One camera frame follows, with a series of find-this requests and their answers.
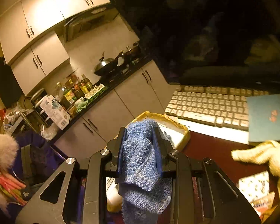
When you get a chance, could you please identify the pink orange cloth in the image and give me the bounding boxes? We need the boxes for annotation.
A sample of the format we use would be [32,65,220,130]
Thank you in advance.
[0,164,27,204]

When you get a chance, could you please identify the grey upper wall cabinets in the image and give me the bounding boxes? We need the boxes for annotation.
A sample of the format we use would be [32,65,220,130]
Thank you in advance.
[0,0,119,64]

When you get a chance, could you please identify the green cloth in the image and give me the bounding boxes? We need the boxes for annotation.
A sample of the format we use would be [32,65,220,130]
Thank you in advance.
[75,99,89,113]

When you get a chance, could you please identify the black wok with lid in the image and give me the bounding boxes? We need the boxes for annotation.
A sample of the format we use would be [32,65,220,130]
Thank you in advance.
[93,51,123,77]

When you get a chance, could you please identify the metal pot with lid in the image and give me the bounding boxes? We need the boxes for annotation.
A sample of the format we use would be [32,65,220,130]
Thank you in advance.
[121,41,141,61]

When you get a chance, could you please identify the black hanging board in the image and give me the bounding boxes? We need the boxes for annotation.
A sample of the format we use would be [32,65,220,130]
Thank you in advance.
[0,57,23,108]

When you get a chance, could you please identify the black computer monitor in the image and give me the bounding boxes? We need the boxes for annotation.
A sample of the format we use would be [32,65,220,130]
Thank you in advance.
[107,0,280,92]

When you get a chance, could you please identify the light blue notebook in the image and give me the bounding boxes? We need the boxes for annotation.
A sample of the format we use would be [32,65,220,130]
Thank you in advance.
[247,93,280,144]

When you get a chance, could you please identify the steel rice cooker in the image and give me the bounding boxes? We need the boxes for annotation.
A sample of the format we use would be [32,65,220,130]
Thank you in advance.
[30,88,49,108]

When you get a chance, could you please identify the crumpled clear plastic bag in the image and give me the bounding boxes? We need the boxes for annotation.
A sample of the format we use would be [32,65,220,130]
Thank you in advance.
[40,124,55,141]

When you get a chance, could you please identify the white keyboard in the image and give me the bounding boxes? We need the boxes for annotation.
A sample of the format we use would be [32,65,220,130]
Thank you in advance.
[164,85,271,131]

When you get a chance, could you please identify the grey low wall cabinet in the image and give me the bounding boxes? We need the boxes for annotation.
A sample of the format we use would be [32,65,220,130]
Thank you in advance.
[11,30,71,97]

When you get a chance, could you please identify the group of cooking oil bottles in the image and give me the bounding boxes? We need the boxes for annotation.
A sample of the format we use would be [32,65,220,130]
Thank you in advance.
[54,74,94,109]

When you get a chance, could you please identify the white blue printed box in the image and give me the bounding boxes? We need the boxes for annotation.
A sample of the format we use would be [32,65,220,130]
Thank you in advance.
[38,95,71,130]

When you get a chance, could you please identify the green tray of garlic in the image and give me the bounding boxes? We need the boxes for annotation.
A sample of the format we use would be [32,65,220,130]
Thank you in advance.
[83,84,106,100]

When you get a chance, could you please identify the black gas stove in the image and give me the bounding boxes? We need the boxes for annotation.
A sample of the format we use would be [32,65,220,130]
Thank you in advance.
[100,59,146,84]

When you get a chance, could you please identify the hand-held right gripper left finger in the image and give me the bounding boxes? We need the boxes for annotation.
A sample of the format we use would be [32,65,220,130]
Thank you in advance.
[15,126,127,224]

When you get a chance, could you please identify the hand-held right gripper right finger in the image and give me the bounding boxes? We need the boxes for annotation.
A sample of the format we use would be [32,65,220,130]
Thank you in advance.
[152,126,262,224]

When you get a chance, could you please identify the range hood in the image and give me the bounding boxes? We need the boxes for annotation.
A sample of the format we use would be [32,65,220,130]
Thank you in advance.
[63,7,120,44]

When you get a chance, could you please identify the clear plastic bags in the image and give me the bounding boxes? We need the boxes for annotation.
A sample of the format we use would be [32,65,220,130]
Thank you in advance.
[3,102,27,134]

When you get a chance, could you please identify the purple jacket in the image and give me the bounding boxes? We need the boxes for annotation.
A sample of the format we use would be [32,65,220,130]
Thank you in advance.
[0,131,69,215]

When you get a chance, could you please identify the grey base cabinets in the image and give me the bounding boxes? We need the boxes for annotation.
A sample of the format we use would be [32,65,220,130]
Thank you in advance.
[53,60,178,155]

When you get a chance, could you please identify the blue towel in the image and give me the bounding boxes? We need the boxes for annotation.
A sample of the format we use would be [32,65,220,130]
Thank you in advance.
[118,119,173,224]

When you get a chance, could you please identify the white spotted packet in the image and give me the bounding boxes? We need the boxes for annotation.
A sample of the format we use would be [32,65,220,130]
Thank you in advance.
[238,170,270,204]

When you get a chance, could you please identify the white tray with tan rim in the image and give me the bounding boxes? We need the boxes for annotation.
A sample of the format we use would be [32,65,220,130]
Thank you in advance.
[106,111,191,213]

